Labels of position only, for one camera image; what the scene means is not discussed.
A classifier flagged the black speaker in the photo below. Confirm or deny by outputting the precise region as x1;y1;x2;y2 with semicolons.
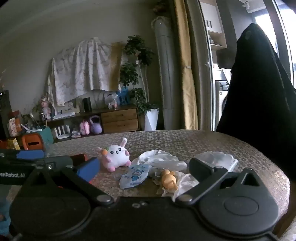
83;97;92;113

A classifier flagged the white keyboard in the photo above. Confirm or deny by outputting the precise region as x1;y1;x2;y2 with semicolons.
53;111;75;119

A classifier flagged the red box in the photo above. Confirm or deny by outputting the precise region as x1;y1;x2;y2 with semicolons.
69;153;89;165

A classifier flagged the white wall cabinet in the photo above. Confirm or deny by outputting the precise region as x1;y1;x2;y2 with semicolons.
200;0;228;50

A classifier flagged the grey shell cushion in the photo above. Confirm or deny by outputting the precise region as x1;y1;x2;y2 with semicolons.
89;89;109;109

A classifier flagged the tan cloth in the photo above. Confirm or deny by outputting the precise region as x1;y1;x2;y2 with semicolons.
109;42;124;92

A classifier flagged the yellow curtain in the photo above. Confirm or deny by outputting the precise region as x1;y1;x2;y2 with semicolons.
173;0;199;130

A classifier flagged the pink backpack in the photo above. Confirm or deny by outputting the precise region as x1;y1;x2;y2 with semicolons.
79;119;90;135

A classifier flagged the orange printed box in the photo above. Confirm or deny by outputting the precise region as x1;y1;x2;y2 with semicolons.
7;111;23;137

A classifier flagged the wooden sideboard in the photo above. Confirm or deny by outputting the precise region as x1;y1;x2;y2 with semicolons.
46;104;141;139

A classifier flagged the grey tower air conditioner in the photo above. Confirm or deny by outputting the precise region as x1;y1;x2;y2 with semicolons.
151;16;182;130

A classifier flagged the white and pink bunny plush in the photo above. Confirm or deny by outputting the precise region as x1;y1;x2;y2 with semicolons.
97;137;131;172

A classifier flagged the blue printed face mask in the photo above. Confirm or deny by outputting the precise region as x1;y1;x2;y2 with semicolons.
119;164;151;189

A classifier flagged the yellow box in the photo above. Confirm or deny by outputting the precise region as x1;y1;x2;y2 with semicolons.
6;138;21;151

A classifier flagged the pink doll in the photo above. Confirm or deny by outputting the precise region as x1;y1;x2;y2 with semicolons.
40;96;52;121

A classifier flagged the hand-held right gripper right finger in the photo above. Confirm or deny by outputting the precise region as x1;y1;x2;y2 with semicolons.
174;158;266;206

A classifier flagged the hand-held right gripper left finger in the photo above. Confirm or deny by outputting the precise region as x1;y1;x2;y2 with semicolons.
23;158;114;207

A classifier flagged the potted plant in white planter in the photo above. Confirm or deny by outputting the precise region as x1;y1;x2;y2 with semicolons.
119;35;160;131

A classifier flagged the small orange toy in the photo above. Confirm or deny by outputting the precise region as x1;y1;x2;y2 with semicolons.
161;170;179;192

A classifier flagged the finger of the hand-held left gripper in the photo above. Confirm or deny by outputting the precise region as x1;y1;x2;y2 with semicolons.
35;156;75;171
16;149;45;161

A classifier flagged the light photo frame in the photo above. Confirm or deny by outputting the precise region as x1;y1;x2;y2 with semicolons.
62;98;80;114

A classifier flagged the blue patterned clothing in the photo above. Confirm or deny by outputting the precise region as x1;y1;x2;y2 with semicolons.
0;199;11;235

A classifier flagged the orange storage bin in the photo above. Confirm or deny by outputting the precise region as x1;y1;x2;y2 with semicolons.
21;133;44;151

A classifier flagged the clear plastic bag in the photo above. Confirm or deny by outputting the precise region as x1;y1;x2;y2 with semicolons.
196;151;238;173

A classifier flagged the white router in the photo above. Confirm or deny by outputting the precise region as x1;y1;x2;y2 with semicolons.
54;125;71;139

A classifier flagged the white printed cloth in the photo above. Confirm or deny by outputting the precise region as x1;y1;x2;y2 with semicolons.
47;37;114;107

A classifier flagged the black coat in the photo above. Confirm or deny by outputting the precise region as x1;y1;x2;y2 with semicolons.
216;23;296;181

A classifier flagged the washing machine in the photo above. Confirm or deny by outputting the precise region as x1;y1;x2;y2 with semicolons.
214;80;230;130

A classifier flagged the black tall appliance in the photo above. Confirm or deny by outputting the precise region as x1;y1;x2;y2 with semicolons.
0;90;12;139

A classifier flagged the blue toy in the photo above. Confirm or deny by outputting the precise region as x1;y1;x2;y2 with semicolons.
117;87;130;106

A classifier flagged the purple kettlebell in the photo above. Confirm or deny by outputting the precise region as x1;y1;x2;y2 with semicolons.
89;115;103;134

